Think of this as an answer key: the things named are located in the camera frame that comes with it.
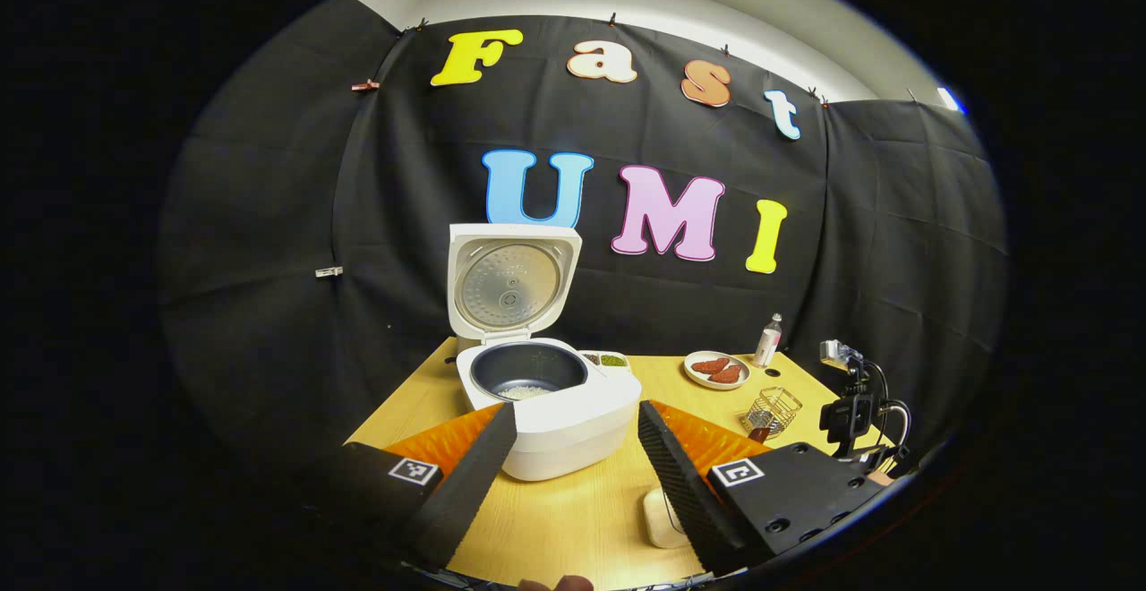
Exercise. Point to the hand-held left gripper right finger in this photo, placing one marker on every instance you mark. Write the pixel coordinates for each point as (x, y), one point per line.
(685, 492)

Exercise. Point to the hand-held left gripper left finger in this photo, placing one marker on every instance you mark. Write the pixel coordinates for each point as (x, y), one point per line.
(470, 492)

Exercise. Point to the white rice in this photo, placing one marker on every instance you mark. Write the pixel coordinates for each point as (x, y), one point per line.
(524, 391)

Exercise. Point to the white rice cooker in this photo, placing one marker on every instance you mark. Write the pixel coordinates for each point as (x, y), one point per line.
(573, 430)

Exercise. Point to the white square container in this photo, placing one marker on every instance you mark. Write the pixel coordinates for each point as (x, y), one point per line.
(658, 524)

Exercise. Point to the clear bottle with pink label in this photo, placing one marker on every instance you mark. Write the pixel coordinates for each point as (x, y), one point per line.
(768, 345)

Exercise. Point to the white round plate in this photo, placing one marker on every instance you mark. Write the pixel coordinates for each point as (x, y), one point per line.
(694, 374)

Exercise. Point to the red-brown meat slice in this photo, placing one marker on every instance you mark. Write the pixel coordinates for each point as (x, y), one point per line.
(726, 375)
(710, 365)

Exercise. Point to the white divided grain dish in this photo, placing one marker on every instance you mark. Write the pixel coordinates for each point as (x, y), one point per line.
(613, 361)

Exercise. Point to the white clip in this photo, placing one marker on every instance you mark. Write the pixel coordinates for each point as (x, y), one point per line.
(329, 271)

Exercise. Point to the black backdrop cloth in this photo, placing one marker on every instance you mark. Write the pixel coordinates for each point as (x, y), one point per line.
(269, 260)

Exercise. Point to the pink clothes peg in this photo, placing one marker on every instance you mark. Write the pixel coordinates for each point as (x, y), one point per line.
(365, 85)

